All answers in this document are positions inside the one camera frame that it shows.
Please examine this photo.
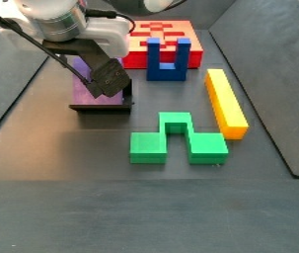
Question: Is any green stepped block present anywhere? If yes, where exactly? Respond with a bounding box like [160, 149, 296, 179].
[129, 112, 229, 165]

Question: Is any purple U-shaped block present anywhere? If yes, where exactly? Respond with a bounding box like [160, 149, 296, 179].
[72, 57, 122, 106]

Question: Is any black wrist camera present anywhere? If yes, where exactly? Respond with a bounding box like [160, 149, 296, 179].
[42, 39, 130, 98]

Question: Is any yellow long block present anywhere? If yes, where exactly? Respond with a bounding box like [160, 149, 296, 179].
[204, 69, 249, 140]

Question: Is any red board with cutouts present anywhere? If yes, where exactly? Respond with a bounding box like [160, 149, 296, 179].
[122, 20, 202, 69]

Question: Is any black fixture bracket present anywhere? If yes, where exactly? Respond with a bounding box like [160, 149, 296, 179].
[68, 84, 133, 112]

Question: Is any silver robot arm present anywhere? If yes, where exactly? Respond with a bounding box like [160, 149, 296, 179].
[0, 0, 186, 57]

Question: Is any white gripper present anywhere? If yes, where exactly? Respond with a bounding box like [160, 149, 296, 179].
[0, 0, 129, 57]

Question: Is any blue U-shaped block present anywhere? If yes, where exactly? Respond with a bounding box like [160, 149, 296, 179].
[146, 38, 190, 81]

